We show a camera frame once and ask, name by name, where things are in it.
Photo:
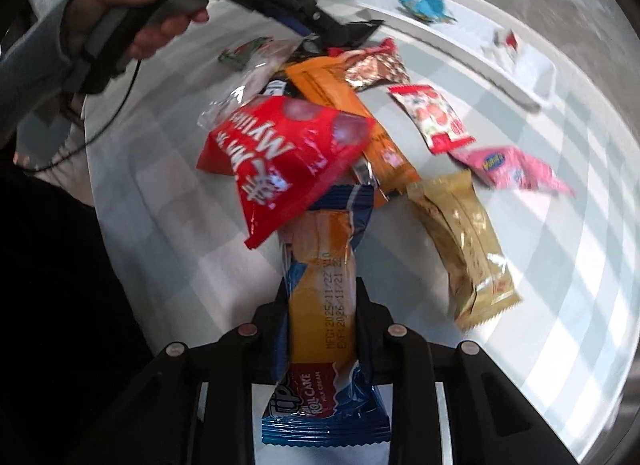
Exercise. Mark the orange snack packet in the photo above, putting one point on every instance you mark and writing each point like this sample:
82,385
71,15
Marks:
330,90

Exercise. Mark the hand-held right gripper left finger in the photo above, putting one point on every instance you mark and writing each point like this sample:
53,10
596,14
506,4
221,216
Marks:
270,326

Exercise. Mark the person's left forearm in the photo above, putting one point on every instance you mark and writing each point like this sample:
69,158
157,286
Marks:
30,50

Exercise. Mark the red strawberry candy packet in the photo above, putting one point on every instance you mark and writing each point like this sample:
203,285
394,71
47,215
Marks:
430,115

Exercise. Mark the copper foil snack packet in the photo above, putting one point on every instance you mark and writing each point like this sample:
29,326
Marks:
375,67

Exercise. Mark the person's left hand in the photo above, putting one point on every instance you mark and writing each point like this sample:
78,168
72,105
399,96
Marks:
95,10

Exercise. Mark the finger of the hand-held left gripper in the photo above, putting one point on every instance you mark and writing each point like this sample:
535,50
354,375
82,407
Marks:
330,25
298,26

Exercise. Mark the white plastic tray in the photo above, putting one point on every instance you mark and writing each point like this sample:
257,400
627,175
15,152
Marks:
475,25

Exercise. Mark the large red snack packet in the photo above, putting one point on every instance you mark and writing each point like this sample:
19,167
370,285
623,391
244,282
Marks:
280,155

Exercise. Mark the black white snack packet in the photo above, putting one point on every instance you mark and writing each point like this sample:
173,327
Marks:
275,88

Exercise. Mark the person's dark clothing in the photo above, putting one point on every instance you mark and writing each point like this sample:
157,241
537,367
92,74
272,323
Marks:
50,320

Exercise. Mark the clear plastic snack packet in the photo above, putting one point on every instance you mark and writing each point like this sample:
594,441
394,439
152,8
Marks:
260,65

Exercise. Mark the gold snack packet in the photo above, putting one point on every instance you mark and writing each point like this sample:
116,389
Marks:
460,240

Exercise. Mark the pink snack packet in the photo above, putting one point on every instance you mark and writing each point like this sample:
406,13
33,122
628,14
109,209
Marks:
500,165

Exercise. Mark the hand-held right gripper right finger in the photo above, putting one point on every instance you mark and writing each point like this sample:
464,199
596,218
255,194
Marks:
372,321

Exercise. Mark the blue orange cake packet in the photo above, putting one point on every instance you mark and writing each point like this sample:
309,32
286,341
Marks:
320,295

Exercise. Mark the white red snack packet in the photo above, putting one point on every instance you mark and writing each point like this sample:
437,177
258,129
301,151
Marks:
505,45

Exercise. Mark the light blue snack packet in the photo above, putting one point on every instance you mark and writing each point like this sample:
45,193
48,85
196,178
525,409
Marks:
422,4

